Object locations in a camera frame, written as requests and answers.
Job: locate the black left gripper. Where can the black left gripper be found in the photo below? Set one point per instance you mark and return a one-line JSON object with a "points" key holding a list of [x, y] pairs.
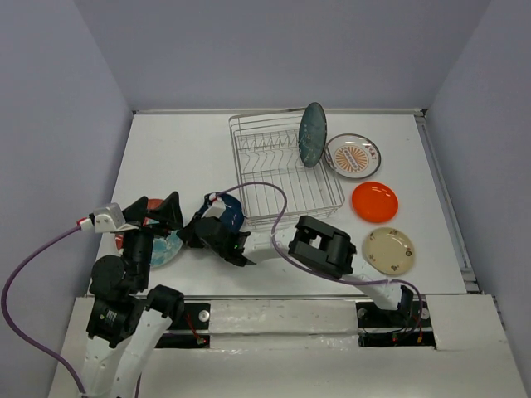
{"points": [[169, 211]]}

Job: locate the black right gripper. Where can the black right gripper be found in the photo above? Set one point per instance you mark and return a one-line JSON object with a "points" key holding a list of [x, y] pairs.
{"points": [[189, 234]]}

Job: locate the dark blue leaf dish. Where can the dark blue leaf dish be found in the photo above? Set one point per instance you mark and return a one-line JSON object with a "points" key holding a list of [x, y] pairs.
{"points": [[233, 217]]}

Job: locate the red and teal floral plate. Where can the red and teal floral plate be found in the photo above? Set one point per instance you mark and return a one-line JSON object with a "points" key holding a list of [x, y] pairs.
{"points": [[164, 248]]}

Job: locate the teal round plate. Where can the teal round plate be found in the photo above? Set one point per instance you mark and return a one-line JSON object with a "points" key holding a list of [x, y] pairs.
{"points": [[312, 136]]}

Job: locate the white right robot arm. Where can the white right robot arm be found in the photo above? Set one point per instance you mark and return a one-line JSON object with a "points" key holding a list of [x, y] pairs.
{"points": [[312, 246]]}

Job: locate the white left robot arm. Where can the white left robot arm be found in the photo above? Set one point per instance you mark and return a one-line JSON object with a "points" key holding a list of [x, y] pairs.
{"points": [[124, 329]]}

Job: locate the white plate with orange sunburst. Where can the white plate with orange sunburst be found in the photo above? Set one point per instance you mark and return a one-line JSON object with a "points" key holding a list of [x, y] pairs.
{"points": [[353, 156]]}

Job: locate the orange round plate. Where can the orange round plate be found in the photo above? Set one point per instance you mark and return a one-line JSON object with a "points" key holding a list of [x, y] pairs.
{"points": [[374, 202]]}

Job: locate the cream floral small plate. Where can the cream floral small plate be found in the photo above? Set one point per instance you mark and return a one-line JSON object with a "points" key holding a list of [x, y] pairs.
{"points": [[389, 250]]}

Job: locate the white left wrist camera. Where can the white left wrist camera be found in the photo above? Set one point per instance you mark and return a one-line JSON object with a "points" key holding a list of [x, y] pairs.
{"points": [[106, 219]]}

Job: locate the stainless wire dish rack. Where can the stainless wire dish rack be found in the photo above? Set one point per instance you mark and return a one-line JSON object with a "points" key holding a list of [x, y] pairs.
{"points": [[272, 174]]}

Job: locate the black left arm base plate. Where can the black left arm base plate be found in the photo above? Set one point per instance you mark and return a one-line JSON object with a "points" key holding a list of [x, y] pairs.
{"points": [[191, 331]]}

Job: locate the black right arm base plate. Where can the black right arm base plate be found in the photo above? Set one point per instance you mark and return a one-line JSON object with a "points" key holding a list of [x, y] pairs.
{"points": [[378, 328]]}

